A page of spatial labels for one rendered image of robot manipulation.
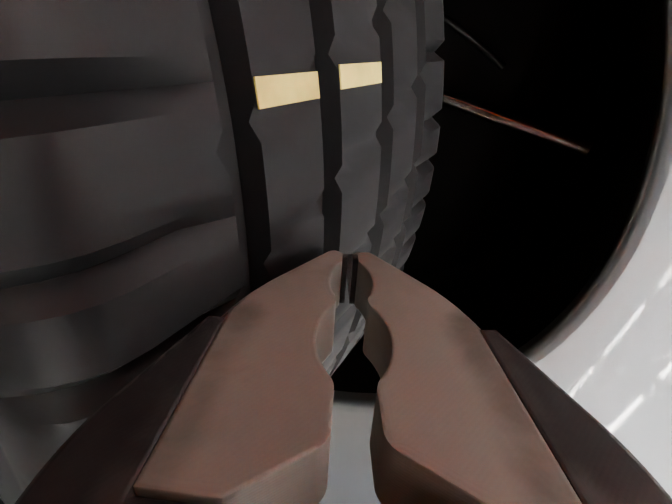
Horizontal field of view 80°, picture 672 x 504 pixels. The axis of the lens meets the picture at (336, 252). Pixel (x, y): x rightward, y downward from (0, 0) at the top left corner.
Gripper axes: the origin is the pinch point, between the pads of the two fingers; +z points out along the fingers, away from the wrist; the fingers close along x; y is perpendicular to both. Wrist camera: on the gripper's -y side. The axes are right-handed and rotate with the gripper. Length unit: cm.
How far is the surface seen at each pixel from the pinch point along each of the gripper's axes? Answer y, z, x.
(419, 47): -5.7, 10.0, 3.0
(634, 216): 5.0, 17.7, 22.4
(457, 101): 2, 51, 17
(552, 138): 5, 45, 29
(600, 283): 11.1, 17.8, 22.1
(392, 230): 2.4, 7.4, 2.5
